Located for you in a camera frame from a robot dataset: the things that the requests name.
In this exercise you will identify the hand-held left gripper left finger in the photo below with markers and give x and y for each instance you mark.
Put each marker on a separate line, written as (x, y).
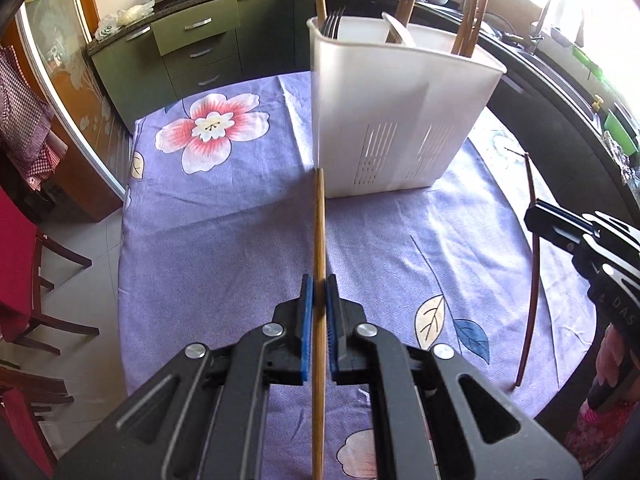
(306, 332)

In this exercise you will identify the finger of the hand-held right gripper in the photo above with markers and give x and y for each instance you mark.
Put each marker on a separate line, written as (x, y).
(552, 232)
(575, 216)

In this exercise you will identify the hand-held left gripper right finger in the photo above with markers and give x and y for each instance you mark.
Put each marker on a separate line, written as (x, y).
(332, 332)

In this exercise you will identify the dark brown wooden chopstick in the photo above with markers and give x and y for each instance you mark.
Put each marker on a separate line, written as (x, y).
(536, 280)

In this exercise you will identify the white plastic utensil holder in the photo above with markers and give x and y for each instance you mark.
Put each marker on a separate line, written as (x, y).
(395, 105)

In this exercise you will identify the person's right hand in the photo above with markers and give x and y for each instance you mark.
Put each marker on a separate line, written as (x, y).
(607, 360)

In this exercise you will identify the black kitchen countertop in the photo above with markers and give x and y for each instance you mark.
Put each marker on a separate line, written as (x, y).
(575, 120)

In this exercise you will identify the green plastic container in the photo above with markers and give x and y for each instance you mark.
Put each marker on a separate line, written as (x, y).
(589, 62)
(622, 132)

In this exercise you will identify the purple floral tablecloth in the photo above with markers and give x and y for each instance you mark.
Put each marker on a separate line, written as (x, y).
(225, 240)

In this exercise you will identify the steel kitchen sink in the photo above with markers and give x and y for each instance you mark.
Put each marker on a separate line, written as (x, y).
(560, 72)

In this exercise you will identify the pink patterned clothing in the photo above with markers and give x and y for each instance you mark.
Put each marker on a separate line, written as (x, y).
(595, 432)

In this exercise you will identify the tall chrome faucet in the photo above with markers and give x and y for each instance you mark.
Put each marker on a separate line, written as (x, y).
(550, 15)

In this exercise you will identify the white plastic spoon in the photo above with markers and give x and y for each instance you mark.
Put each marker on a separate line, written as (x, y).
(399, 32)

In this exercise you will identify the red cushioned wooden chair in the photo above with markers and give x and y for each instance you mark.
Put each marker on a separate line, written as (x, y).
(20, 270)
(22, 425)

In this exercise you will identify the metal fork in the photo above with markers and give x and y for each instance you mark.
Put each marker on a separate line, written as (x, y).
(339, 22)
(327, 25)

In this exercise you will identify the floral glass sliding door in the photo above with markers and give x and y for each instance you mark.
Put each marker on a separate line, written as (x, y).
(65, 90)

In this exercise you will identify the red checked apron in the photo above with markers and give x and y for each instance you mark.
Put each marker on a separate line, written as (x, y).
(25, 120)

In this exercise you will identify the white plastic bag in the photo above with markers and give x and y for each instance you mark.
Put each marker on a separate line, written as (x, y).
(125, 15)

